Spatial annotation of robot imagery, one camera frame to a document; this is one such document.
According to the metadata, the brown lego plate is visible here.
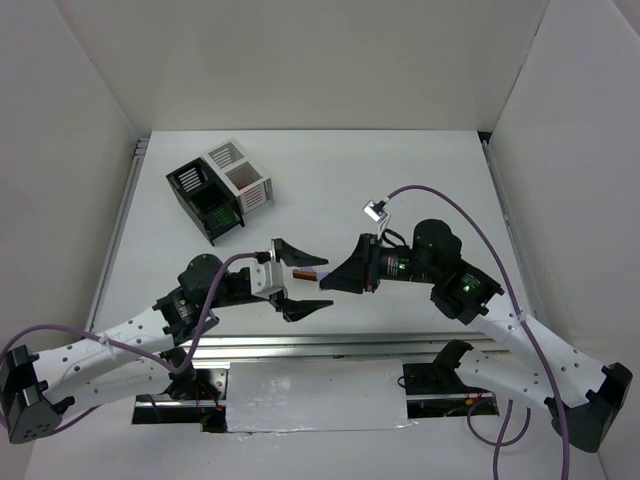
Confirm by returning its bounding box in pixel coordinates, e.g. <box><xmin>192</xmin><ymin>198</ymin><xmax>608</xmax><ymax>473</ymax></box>
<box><xmin>292</xmin><ymin>269</ymin><xmax>319</xmax><ymax>282</ymax></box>

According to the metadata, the green lego plate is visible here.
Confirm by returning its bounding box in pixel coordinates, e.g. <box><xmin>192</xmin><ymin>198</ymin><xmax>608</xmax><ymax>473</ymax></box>
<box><xmin>209</xmin><ymin>209</ymin><xmax>236</xmax><ymax>230</ymax></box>

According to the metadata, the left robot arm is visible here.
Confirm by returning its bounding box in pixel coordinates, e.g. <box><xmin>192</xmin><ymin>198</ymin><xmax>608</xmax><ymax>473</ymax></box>
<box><xmin>1</xmin><ymin>238</ymin><xmax>332</xmax><ymax>444</ymax></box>

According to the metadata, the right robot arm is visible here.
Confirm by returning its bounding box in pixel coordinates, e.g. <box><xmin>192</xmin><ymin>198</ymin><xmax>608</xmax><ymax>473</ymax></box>
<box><xmin>320</xmin><ymin>219</ymin><xmax>633</xmax><ymax>453</ymax></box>

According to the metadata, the black slotted container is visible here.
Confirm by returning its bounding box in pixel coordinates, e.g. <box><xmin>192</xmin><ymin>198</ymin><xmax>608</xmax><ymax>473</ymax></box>
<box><xmin>166</xmin><ymin>158</ymin><xmax>245</xmax><ymax>246</ymax></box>

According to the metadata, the white slotted container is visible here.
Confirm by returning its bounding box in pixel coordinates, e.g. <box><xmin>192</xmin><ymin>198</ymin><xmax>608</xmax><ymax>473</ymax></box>
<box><xmin>201</xmin><ymin>138</ymin><xmax>274</xmax><ymax>216</ymax></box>

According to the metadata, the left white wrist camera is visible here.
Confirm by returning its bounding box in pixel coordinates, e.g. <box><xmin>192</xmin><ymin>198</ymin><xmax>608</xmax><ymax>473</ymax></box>
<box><xmin>249</xmin><ymin>260</ymin><xmax>287</xmax><ymax>299</ymax></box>

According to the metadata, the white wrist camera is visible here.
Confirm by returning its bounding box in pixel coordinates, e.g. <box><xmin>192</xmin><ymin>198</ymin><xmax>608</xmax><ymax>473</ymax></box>
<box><xmin>363</xmin><ymin>199</ymin><xmax>390</xmax><ymax>239</ymax></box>
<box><xmin>249</xmin><ymin>260</ymin><xmax>287</xmax><ymax>299</ymax></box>

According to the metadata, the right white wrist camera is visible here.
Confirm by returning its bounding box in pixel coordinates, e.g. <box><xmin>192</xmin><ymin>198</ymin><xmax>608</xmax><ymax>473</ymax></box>
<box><xmin>363</xmin><ymin>199</ymin><xmax>390</xmax><ymax>239</ymax></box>

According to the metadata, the aluminium front rail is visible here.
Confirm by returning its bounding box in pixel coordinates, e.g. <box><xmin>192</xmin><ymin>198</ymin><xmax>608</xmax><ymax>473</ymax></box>
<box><xmin>194</xmin><ymin>333</ymin><xmax>501</xmax><ymax>361</ymax></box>

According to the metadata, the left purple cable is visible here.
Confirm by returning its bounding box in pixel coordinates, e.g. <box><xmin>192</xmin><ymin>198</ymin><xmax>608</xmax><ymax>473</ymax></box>
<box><xmin>0</xmin><ymin>252</ymin><xmax>266</xmax><ymax>441</ymax></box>

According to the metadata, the purple cable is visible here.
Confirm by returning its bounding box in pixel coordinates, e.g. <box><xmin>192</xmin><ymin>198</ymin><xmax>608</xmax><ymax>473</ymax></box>
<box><xmin>382</xmin><ymin>185</ymin><xmax>574</xmax><ymax>480</ymax></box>
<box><xmin>0</xmin><ymin>252</ymin><xmax>266</xmax><ymax>441</ymax></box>

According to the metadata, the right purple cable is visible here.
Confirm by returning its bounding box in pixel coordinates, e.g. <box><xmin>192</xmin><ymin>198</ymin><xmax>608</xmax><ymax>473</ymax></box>
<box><xmin>382</xmin><ymin>185</ymin><xmax>574</xmax><ymax>480</ymax></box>

